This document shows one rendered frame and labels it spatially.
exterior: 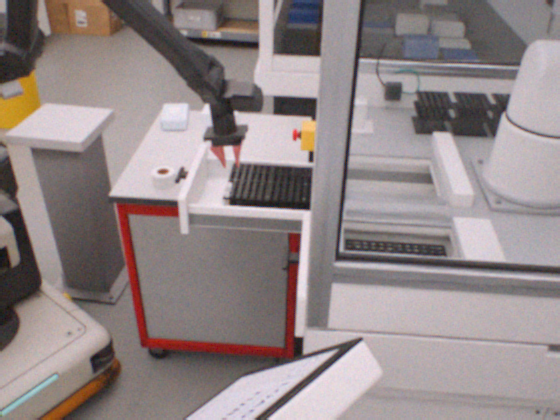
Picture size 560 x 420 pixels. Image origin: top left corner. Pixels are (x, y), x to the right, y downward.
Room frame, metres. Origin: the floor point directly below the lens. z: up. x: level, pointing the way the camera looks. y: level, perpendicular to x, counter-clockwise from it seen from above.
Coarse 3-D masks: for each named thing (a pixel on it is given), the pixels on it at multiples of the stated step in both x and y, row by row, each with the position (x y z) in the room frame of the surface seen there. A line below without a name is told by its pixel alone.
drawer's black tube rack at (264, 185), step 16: (240, 176) 1.27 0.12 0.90; (256, 176) 1.26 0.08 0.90; (272, 176) 1.27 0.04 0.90; (288, 176) 1.27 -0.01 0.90; (304, 176) 1.27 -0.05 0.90; (240, 192) 1.18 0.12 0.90; (256, 192) 1.23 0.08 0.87; (272, 192) 1.19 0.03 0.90; (288, 192) 1.19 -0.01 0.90; (304, 192) 1.19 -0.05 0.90; (272, 208) 1.16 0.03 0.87; (288, 208) 1.16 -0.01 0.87; (304, 208) 1.16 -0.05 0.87
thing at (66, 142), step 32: (32, 128) 1.78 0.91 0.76; (64, 128) 1.79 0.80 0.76; (96, 128) 1.81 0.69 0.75; (64, 160) 1.74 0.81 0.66; (96, 160) 1.84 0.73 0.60; (64, 192) 1.74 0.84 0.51; (96, 192) 1.80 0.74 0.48; (64, 224) 1.75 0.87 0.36; (96, 224) 1.75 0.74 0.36; (64, 256) 1.75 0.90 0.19; (96, 256) 1.73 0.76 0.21; (64, 288) 1.75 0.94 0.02; (96, 288) 1.74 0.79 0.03
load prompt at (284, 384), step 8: (296, 376) 0.40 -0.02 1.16; (280, 384) 0.40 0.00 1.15; (288, 384) 0.39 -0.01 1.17; (272, 392) 0.39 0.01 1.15; (280, 392) 0.37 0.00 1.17; (256, 400) 0.38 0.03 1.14; (264, 400) 0.37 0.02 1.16; (248, 408) 0.37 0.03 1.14; (256, 408) 0.36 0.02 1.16; (240, 416) 0.36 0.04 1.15; (248, 416) 0.34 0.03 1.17
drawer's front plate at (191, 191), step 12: (204, 144) 1.38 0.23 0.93; (204, 156) 1.34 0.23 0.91; (192, 168) 1.25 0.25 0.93; (204, 168) 1.33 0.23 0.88; (192, 180) 1.19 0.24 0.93; (204, 180) 1.32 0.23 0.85; (180, 192) 1.13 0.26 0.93; (192, 192) 1.18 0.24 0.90; (180, 204) 1.10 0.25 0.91; (180, 216) 1.10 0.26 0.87
